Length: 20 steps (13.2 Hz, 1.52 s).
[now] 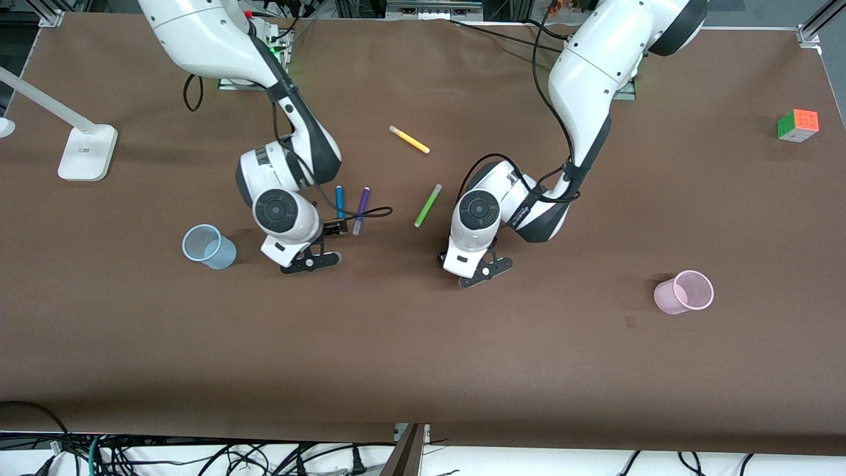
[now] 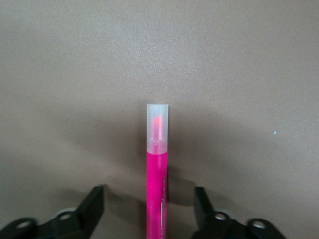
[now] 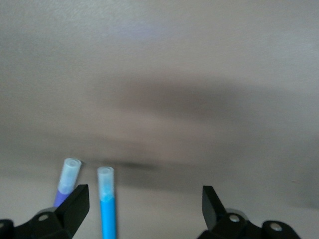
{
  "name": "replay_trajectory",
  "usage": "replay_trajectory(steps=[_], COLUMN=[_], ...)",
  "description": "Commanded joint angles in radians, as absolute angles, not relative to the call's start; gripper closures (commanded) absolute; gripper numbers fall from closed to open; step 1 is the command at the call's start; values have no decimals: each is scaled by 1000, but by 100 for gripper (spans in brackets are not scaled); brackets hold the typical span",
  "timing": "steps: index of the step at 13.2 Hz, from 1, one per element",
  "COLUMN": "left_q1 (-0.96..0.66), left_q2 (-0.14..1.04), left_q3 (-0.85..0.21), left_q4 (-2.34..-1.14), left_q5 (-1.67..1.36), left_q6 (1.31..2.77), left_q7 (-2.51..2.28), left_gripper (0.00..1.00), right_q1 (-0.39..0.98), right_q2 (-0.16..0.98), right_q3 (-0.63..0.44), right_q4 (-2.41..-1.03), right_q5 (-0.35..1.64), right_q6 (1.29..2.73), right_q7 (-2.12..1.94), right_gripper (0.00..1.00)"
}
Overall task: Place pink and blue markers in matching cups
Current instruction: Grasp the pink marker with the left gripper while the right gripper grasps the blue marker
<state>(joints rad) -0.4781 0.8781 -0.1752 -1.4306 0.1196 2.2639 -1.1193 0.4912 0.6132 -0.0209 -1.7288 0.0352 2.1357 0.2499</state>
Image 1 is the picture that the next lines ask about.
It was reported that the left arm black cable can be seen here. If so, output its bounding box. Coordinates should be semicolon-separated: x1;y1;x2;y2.
456;0;582;204

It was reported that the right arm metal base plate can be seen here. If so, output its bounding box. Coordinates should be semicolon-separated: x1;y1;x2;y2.
218;17;295;90

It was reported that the pink translucent plastic cup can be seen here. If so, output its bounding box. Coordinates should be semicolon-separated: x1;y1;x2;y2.
654;270;715;315

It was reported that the white lamp stand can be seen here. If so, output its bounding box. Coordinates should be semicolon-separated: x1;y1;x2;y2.
0;65;119;182

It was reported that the green marker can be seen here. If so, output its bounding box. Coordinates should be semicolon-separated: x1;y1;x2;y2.
414;183;443;229

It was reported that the purple marker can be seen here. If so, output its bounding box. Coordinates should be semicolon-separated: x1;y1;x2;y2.
352;187;371;237

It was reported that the yellow marker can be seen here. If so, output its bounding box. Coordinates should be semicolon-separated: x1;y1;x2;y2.
389;125;431;155

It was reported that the blue mesh cup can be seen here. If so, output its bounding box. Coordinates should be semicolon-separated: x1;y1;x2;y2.
182;224;237;270

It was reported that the black looped cable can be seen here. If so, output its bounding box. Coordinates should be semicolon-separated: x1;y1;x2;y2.
183;73;204;112

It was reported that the black cable tangle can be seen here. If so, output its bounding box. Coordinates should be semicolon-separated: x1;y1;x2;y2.
99;436;351;476

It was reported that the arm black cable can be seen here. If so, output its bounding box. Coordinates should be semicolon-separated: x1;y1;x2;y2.
456;0;582;204
268;79;394;222

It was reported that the rubik's cube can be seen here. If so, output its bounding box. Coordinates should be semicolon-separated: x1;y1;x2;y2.
777;108;820;143

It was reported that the brown wooden post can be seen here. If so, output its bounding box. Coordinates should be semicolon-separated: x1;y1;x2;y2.
378;423;427;476

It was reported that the aluminium frame corner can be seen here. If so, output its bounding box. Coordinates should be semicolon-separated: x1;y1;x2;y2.
796;0;846;48
36;0;67;28

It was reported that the black arched cable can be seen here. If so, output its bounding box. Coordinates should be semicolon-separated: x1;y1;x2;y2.
0;400;73;457

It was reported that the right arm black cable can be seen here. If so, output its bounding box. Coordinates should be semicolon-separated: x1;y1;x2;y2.
268;79;394;222

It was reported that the black cable on table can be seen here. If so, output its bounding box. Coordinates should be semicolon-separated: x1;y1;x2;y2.
449;19;569;54

